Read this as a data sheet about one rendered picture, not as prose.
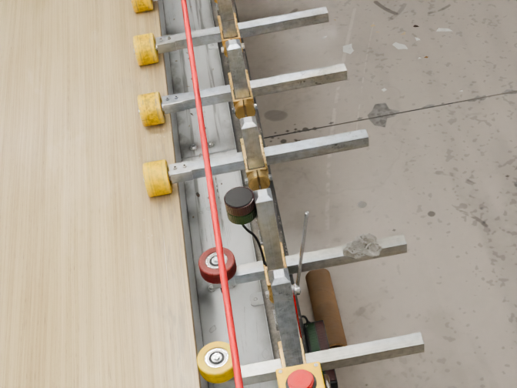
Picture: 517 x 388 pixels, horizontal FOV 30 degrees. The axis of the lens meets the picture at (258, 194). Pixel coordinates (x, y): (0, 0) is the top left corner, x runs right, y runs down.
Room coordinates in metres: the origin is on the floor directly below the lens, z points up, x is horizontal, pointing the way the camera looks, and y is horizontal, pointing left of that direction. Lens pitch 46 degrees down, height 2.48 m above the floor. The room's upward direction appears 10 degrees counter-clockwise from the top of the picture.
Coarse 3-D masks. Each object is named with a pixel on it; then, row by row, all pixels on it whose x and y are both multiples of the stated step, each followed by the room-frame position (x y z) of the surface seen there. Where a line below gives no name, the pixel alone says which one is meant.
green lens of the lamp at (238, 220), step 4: (252, 212) 1.31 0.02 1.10; (256, 212) 1.32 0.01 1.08; (228, 216) 1.32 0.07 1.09; (232, 216) 1.31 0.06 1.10; (236, 216) 1.30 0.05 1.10; (240, 216) 1.30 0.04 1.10; (244, 216) 1.30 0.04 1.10; (248, 216) 1.30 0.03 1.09; (252, 216) 1.31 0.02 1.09; (232, 220) 1.31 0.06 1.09; (236, 220) 1.30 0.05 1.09; (240, 220) 1.30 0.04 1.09; (244, 220) 1.30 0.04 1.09; (248, 220) 1.30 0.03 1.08; (236, 224) 1.30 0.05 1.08; (240, 224) 1.30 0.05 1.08
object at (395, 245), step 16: (384, 240) 1.38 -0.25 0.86; (400, 240) 1.37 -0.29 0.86; (288, 256) 1.38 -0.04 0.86; (304, 256) 1.37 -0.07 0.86; (320, 256) 1.37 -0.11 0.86; (336, 256) 1.36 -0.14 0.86; (368, 256) 1.36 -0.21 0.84; (384, 256) 1.36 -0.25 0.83; (240, 272) 1.36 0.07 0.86; (256, 272) 1.36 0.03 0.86
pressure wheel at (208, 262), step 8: (224, 248) 1.40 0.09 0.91; (200, 256) 1.39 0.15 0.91; (208, 256) 1.38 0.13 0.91; (216, 256) 1.37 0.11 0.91; (224, 256) 1.38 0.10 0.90; (232, 256) 1.37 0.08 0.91; (200, 264) 1.37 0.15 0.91; (208, 264) 1.36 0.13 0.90; (216, 264) 1.36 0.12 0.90; (232, 264) 1.35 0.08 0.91; (200, 272) 1.36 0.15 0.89; (208, 272) 1.34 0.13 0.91; (216, 272) 1.34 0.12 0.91; (232, 272) 1.34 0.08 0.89; (208, 280) 1.34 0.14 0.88; (216, 280) 1.33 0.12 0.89
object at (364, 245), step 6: (366, 234) 1.39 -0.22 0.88; (354, 240) 1.38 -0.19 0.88; (360, 240) 1.38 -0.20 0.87; (366, 240) 1.38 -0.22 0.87; (372, 240) 1.38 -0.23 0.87; (348, 246) 1.38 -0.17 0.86; (354, 246) 1.37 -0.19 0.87; (360, 246) 1.37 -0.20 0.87; (366, 246) 1.36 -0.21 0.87; (372, 246) 1.36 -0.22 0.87; (378, 246) 1.36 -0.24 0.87; (348, 252) 1.36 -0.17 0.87; (354, 252) 1.36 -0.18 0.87; (360, 252) 1.35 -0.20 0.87; (366, 252) 1.35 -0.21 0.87; (372, 252) 1.35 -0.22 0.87; (378, 252) 1.35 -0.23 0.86
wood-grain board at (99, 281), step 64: (0, 0) 2.55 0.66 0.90; (64, 0) 2.49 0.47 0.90; (128, 0) 2.42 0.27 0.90; (0, 64) 2.22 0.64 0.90; (64, 64) 2.17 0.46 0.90; (128, 64) 2.12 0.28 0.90; (0, 128) 1.95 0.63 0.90; (64, 128) 1.90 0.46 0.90; (128, 128) 1.86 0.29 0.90; (0, 192) 1.71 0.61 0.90; (64, 192) 1.67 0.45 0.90; (128, 192) 1.63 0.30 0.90; (0, 256) 1.50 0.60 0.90; (64, 256) 1.46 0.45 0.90; (128, 256) 1.43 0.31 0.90; (0, 320) 1.31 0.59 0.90; (64, 320) 1.28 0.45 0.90; (128, 320) 1.25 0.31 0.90; (192, 320) 1.23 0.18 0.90; (0, 384) 1.15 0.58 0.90; (64, 384) 1.12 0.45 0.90; (128, 384) 1.10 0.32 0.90; (192, 384) 1.07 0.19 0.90
